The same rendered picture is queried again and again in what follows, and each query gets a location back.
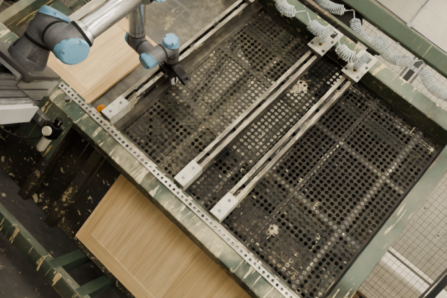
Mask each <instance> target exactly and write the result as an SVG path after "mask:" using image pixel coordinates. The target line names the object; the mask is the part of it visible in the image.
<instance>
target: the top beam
mask: <svg viewBox="0 0 447 298"><path fill-rule="evenodd" d="M286 1H287V2H288V4H290V5H292V6H295V10H296V11H304V10H306V12H300V13H296V14H295V16H294V17H291V18H290V17H287V16H285V15H282V14H281V13H280V12H279V11H278V10H277V8H276V6H275V4H276V2H277V0H257V2H258V3H260V4H261V5H263V6H264V7H265V8H266V9H268V10H269V11H271V12H272V13H273V14H274V15H276V16H277V17H278V18H280V19H281V20H282V21H283V22H285V23H286V24H288V25H289V26H290V27H291V28H293V29H294V30H295V31H297V32H298V33H299V34H300V35H302V36H303V37H305V38H306V39H307V40H308V41H311V40H312V39H314V38H315V37H316V35H315V36H314V34H312V33H311V32H310V31H309V30H308V28H307V25H308V22H309V18H308V16H307V12H308V14H309V17H310V20H311V21H313V20H316V21H318V22H319V23H320V24H321V25H322V26H324V27H326V26H327V25H328V22H326V21H325V20H323V19H322V18H320V16H318V15H316V14H315V13H314V12H312V11H311V10H310V9H308V8H307V7H306V6H304V5H303V4H302V3H300V2H299V1H298V0H286ZM339 41H340V44H341V45H344V44H345V45H346V46H347V47H348V48H349V49H350V50H352V51H354V52H356V53H355V55H357V54H358V53H359V52H360V51H361V50H362V48H361V47H360V46H358V45H357V44H356V43H354V42H353V41H351V40H350V39H349V38H348V37H346V36H345V35H343V36H342V37H341V38H340V39H339ZM337 45H339V43H338V41H337V42H336V43H335V44H334V45H333V46H332V47H331V48H330V49H329V50H328V51H327V52H326V53H325V54H327V55H328V56H330V57H331V58H332V59H333V60H335V61H336V62H338V63H339V64H340V65H341V66H342V67H345V66H346V65H347V64H348V62H347V61H346V62H345V60H342V59H341V58H340V56H338V54H337V53H336V51H335V49H336V48H337ZM360 80H361V81H363V82H364V83H365V84H366V85H368V86H369V87H371V88H372V89H373V90H374V91H375V92H377V93H378V94H380V95H381V96H382V97H383V98H385V99H386V100H388V101H389V102H390V103H391V104H393V105H394V106H395V107H397V108H398V109H399V110H401V111H402V112H403V113H405V115H407V116H408V117H410V118H411V119H413V121H415V122H416V123H418V124H419V125H420V126H421V127H423V128H424V129H425V130H427V131H428V132H429V133H431V134H432V135H433V136H435V137H436V138H437V139H439V140H440V141H441V142H443V143H444V144H445V143H447V111H446V110H444V109H443V108H442V107H441V106H439V105H438V104H436V103H435V102H434V101H433V100H431V99H430V98H428V97H427V96H426V95H425V94H423V93H422V92H420V91H419V90H418V89H417V88H415V87H414V86H412V85H411V84H410V83H408V82H407V81H405V80H404V79H403V78H402V77H400V76H399V75H397V74H396V73H395V72H393V71H392V70H390V69H389V68H388V67H387V66H385V65H384V64H382V63H381V62H380V61H379V60H378V61H377V62H376V63H375V64H374V65H373V66H372V67H371V68H370V69H369V70H368V71H367V72H366V73H365V74H364V75H363V76H362V77H361V79H360Z"/></svg>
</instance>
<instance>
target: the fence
mask: <svg viewBox="0 0 447 298"><path fill-rule="evenodd" d="M107 1H108V0H92V1H90V2H88V3H87V4H86V5H84V6H83V7H81V8H80V9H79V10H77V11H75V12H74V13H73V14H72V15H70V16H69V18H70V19H71V21H72V20H76V21H80V20H81V19H83V18H84V17H86V16H87V15H88V14H89V13H91V12H93V11H94V10H95V9H97V8H98V7H100V6H101V5H102V4H104V3H105V2H107ZM71 21H70V22H71Z"/></svg>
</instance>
